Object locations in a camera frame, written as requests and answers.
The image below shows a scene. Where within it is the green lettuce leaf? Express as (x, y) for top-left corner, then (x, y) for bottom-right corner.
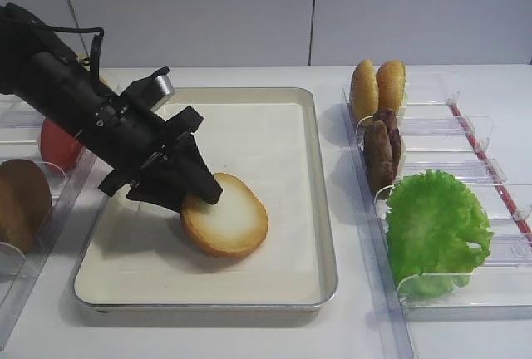
(386, 170), (494, 298)

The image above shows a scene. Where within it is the front brown meat patty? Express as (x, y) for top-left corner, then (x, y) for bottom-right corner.
(363, 120), (395, 196)

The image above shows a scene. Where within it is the bun slice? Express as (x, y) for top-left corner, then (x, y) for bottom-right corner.
(1, 159), (52, 253)
(181, 173), (268, 258)

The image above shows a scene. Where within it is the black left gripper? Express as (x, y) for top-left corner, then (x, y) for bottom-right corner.
(76, 103), (223, 212)

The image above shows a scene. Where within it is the right clear acrylic rack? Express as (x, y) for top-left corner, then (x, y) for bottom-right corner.
(342, 73), (531, 358)

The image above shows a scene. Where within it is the left sesame top bun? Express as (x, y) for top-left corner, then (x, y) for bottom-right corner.
(349, 59), (378, 122)

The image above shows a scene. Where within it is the sesame bun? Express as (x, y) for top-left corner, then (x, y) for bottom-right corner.
(376, 60), (406, 113)
(349, 59), (378, 122)

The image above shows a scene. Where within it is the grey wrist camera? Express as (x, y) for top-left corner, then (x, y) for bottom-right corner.
(120, 66), (175, 111)

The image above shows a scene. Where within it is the clear acrylic rack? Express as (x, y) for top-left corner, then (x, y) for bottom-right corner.
(342, 73), (531, 358)
(1, 96), (96, 347)

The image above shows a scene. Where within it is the white paper tray liner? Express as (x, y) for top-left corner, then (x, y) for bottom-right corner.
(74, 102), (319, 305)

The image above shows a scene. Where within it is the left clear acrylic rack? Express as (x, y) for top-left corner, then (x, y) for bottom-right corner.
(1, 96), (96, 347)

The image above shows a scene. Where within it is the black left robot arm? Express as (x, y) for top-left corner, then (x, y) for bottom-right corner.
(1, 3), (222, 212)

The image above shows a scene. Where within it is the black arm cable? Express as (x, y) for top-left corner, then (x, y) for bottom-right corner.
(16, 9), (105, 98)

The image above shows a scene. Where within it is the left red tomato slice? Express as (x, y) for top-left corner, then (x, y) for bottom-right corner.
(39, 119), (85, 174)

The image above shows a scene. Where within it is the brown meat patty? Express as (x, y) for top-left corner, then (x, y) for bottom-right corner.
(372, 109), (401, 173)
(363, 120), (395, 196)

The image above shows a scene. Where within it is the rear brown meat patty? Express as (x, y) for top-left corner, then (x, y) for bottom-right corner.
(372, 109), (401, 173)

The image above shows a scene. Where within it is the right sesame top bun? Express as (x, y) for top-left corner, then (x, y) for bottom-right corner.
(376, 60), (406, 113)

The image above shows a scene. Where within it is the cream metal tray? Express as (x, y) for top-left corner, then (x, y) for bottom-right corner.
(72, 87), (337, 326)

